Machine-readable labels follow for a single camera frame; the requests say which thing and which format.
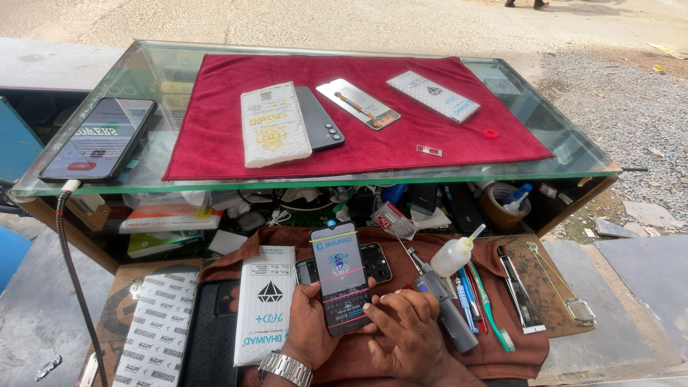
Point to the red cloth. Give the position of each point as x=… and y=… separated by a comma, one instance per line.
x=215, y=129

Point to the black smartphone with lit screen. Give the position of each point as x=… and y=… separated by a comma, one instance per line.
x=99, y=140

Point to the small red and white packet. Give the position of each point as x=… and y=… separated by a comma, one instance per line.
x=395, y=219

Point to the silver metal wristwatch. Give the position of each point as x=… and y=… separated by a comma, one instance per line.
x=285, y=367

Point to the teal toothbrush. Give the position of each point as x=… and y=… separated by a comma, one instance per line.
x=492, y=317

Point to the white packet with black lettering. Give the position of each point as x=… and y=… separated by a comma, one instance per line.
x=156, y=333

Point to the white packet with diamond print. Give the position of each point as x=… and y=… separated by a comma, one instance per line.
x=264, y=306
x=432, y=95

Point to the glass and wood counter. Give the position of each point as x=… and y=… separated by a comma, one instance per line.
x=580, y=201

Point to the white squeeze bottle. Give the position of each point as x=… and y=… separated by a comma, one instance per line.
x=450, y=259

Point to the blue hand tool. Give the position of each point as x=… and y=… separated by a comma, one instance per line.
x=465, y=301

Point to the black and white strip packet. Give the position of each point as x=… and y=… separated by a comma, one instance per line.
x=520, y=295

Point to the dark grey smartphone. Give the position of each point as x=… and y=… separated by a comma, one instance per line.
x=322, y=123

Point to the black phone frame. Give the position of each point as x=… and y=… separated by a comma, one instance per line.
x=379, y=263

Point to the cluttered counter shelf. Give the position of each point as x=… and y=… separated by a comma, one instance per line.
x=172, y=215

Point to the yellow litter scrap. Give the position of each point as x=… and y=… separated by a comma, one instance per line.
x=666, y=50

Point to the red hand tool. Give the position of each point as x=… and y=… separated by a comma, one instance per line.
x=478, y=312

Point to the black phone case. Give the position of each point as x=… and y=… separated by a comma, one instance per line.
x=212, y=338

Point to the wooden work board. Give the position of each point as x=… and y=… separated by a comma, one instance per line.
x=537, y=279

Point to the brown tape roll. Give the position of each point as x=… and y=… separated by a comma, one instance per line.
x=492, y=210

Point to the blue plastic chair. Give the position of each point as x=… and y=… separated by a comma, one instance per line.
x=16, y=140

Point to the person's left hand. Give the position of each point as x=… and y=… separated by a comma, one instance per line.
x=303, y=328

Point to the phone screen panel with film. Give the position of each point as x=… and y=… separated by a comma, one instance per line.
x=357, y=103

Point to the brown cloth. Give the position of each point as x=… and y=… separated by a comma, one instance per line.
x=500, y=349

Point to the metal sim tray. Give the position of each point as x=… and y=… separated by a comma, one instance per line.
x=429, y=150

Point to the phone display with printed film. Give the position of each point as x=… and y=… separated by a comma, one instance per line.
x=339, y=269

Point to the grey electric screwdriver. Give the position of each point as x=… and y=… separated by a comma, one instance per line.
x=449, y=314

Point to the small metal part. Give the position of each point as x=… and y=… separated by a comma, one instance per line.
x=48, y=368

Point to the person's right hand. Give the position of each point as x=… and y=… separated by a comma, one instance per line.
x=414, y=338

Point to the white packet with gold print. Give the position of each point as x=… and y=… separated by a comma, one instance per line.
x=274, y=126

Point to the small blue capped bottle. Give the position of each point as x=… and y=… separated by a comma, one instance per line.
x=517, y=198

